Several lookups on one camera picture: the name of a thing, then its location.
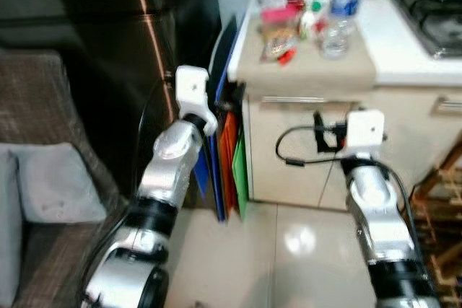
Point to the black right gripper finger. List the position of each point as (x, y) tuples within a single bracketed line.
[(319, 131)]

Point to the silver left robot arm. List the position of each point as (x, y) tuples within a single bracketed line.
[(166, 164)]

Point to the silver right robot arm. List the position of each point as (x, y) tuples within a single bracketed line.
[(372, 207)]

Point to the dark glossy fridge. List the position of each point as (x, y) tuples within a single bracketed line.
[(86, 12)]

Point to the beige kitchen cabinet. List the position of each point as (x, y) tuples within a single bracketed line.
[(404, 156)]

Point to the green flat board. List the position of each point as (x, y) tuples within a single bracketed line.
[(241, 178)]

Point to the orange flat board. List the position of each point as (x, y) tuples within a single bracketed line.
[(229, 156)]

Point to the yellow snack bag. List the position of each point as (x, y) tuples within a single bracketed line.
[(278, 42)]

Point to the blue flat board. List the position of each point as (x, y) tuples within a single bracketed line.
[(216, 178)]

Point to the white carton green cap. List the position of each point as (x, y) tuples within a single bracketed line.
[(315, 12)]

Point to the clear bottle blue label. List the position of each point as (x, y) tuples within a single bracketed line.
[(345, 5)]

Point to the wooden slatted rack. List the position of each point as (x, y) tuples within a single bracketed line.
[(440, 236)]

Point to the black gas stove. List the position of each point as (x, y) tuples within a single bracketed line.
[(433, 27)]

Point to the grey cushion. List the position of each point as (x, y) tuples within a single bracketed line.
[(9, 229), (61, 185)]

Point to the brown woven sofa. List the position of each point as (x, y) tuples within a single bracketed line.
[(43, 91)]

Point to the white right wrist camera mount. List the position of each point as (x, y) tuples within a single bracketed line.
[(364, 131)]

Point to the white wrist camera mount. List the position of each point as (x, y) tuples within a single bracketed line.
[(364, 131), (193, 91)]

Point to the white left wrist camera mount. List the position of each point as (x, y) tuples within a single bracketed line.
[(193, 91)]

